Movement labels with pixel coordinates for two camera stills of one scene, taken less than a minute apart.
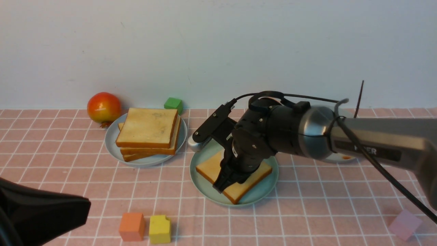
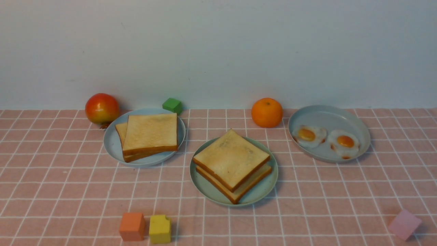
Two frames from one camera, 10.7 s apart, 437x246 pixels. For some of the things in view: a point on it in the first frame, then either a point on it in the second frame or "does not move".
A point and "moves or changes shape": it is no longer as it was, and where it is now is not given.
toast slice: [210, 169] does not move
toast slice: [170, 150] moves or changes shape
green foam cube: [173, 103] does not move
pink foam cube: [405, 224] does not move
